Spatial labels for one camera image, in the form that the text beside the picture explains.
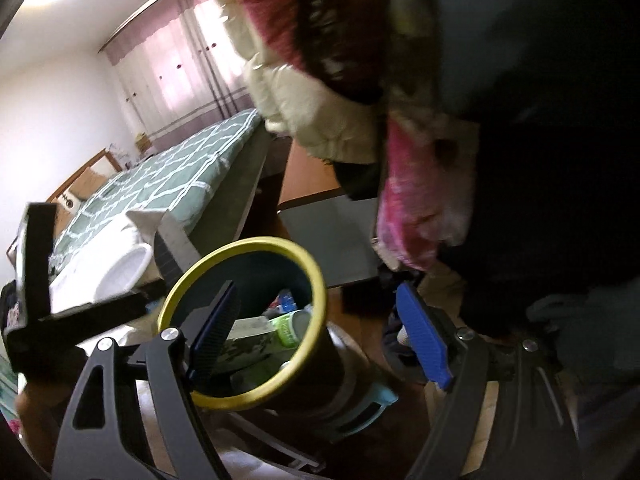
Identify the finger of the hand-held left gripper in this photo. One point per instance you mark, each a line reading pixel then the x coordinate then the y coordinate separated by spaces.
pixel 110 306
pixel 40 260

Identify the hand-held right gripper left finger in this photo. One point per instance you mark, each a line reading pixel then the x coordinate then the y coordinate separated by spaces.
pixel 215 330

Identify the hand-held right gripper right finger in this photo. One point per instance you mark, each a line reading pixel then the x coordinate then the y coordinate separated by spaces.
pixel 425 335

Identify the white blue label paper bowl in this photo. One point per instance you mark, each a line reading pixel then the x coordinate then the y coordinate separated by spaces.
pixel 125 267

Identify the red blue wrapper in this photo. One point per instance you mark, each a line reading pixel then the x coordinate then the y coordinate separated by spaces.
pixel 286 300

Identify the green white small bottle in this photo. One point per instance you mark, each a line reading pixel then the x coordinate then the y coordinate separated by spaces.
pixel 292 327

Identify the yellow rimmed trash bin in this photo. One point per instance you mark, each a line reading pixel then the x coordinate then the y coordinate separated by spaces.
pixel 260 244

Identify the dotted white tablecloth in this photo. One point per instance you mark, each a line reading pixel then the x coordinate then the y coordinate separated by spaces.
pixel 75 280

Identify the brown pillow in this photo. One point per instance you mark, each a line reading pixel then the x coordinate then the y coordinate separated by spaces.
pixel 90 182

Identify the wooden headboard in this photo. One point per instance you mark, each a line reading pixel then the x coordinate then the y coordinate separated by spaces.
pixel 114 160

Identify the pink plastic bag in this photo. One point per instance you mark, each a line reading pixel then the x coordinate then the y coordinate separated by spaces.
pixel 415 210

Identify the bed with green plaid quilt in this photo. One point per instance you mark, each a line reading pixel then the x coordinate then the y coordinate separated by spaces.
pixel 175 170

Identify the tissue box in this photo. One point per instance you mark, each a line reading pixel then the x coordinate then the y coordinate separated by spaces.
pixel 142 142

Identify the wooden desk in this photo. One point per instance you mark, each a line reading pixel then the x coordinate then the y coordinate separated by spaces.
pixel 310 180

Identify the pink white curtain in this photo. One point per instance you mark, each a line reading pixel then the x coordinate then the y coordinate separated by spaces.
pixel 165 75

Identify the cream puffer jacket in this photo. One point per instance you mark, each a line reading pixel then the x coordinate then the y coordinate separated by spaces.
pixel 325 125

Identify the black floral patterned garment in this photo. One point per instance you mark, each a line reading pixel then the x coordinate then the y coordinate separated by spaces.
pixel 350 60

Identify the dark teal garment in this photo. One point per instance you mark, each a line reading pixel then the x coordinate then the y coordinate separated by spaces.
pixel 525 35

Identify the red dotted jacket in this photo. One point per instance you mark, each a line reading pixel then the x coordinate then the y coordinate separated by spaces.
pixel 270 15

